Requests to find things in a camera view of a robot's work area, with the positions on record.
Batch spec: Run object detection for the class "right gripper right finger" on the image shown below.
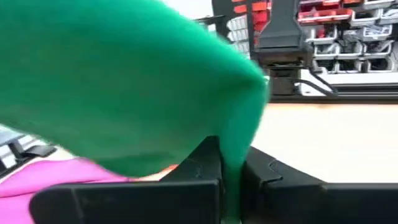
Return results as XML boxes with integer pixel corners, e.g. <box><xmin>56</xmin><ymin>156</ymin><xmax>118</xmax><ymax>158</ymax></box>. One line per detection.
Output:
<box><xmin>241</xmin><ymin>145</ymin><xmax>398</xmax><ymax>224</ymax></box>

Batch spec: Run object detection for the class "rack with grey bins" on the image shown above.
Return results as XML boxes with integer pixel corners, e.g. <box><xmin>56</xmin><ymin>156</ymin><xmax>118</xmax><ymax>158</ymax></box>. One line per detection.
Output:
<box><xmin>297</xmin><ymin>0</ymin><xmax>398</xmax><ymax>74</ymax></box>

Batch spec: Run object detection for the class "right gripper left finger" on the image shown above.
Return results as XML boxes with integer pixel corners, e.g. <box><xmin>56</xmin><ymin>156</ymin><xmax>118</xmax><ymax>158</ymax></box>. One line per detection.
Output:
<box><xmin>29</xmin><ymin>135</ymin><xmax>226</xmax><ymax>224</ymax></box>

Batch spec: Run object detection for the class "black aluminium table frame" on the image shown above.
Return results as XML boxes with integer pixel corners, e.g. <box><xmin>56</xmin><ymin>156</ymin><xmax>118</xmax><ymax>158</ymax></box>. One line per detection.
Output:
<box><xmin>0</xmin><ymin>70</ymin><xmax>398</xmax><ymax>180</ymax></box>

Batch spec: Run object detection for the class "magenta towel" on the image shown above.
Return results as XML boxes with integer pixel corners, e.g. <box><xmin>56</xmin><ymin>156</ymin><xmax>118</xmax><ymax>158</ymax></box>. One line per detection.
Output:
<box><xmin>0</xmin><ymin>157</ymin><xmax>133</xmax><ymax>224</ymax></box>

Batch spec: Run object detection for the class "rack with orange bins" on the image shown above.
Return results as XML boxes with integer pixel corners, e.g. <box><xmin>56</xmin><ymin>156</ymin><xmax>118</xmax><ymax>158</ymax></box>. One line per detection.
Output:
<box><xmin>213</xmin><ymin>0</ymin><xmax>274</xmax><ymax>58</ymax></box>

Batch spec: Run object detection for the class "dark green towel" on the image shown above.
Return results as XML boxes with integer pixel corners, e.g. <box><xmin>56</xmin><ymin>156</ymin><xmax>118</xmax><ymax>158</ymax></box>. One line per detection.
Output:
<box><xmin>0</xmin><ymin>0</ymin><xmax>271</xmax><ymax>224</ymax></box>

